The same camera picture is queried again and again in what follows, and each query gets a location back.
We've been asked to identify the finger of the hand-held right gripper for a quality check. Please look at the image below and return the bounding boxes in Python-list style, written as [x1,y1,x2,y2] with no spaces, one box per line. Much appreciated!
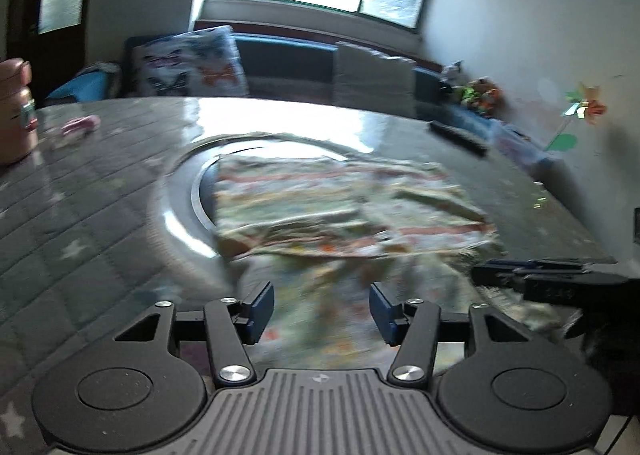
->
[471,258,619,295]

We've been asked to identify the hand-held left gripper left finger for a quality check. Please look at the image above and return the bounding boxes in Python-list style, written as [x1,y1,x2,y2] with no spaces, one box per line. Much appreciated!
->
[115,280,276,387]

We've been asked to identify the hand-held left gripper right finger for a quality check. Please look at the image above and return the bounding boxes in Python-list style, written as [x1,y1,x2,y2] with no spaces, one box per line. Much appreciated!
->
[368,281,534,389]

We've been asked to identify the floral patterned garment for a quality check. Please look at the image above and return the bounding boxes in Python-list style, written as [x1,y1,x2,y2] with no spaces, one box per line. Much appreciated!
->
[212,154,568,361]

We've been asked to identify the round glass turntable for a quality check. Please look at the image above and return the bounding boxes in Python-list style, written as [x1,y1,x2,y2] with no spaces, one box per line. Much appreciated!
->
[150,132,506,316]

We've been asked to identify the black remote control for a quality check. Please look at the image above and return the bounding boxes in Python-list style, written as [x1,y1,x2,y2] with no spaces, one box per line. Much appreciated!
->
[429,120,489,156]

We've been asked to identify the pile of colourful toys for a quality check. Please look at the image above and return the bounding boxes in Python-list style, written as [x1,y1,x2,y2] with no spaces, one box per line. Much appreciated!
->
[439,61,505,116]

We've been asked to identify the paper pinwheel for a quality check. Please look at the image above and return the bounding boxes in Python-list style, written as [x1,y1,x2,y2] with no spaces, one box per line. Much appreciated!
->
[544,81,609,152]

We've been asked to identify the grey white cushion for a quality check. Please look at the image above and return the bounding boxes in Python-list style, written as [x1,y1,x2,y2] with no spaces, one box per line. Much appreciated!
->
[331,40,417,112]

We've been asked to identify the blue sofa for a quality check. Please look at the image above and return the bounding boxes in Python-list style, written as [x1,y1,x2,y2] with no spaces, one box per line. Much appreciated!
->
[121,31,496,136]

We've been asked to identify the butterfly print pillow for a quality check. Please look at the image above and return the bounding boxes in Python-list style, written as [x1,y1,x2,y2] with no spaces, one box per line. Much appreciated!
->
[131,26,249,98]

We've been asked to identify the small pink object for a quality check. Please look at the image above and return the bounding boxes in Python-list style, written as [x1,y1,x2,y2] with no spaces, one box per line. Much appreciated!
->
[61,116,102,136]

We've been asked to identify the blue cushion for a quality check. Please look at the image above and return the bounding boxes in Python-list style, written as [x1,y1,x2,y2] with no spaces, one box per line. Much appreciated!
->
[46,72,110,102]

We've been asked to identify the pink bottle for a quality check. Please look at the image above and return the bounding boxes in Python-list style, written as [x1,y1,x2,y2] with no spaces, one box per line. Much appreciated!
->
[0,57,40,166]

